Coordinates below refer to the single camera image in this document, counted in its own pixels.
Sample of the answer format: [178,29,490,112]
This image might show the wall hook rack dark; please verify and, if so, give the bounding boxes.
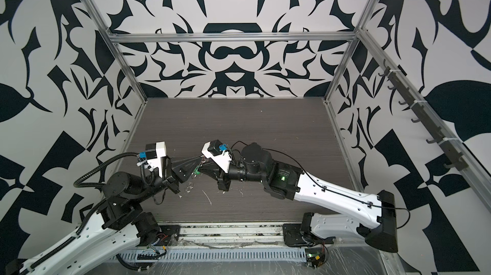
[381,65,469,171]

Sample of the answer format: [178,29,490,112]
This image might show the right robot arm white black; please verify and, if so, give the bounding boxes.
[198,140,400,253]

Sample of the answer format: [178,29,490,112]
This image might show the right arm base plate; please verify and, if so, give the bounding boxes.
[282,224,335,248]

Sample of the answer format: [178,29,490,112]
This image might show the large wire keyring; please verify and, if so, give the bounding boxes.
[185,167,201,194]

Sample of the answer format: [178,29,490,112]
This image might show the small circuit board green led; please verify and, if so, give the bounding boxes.
[305,246,329,269]

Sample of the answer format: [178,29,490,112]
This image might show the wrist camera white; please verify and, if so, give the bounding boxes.
[137,142,167,177]
[202,140,232,174]

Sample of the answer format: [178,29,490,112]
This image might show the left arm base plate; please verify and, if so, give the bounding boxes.
[152,225,181,247]

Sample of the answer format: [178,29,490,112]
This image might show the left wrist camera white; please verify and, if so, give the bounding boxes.
[137,142,167,177]

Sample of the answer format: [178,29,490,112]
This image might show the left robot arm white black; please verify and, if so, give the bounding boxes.
[5,152,202,274]

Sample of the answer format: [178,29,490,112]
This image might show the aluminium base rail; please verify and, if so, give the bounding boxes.
[66,220,394,251]

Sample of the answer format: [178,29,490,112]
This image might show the black corrugated cable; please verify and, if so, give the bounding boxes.
[73,152,139,188]

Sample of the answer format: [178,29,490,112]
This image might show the white slotted cable duct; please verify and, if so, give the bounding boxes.
[121,248,307,263]

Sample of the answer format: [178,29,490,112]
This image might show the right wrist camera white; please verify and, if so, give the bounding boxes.
[202,140,232,174]

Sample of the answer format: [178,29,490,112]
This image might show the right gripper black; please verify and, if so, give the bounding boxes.
[199,158,272,193]

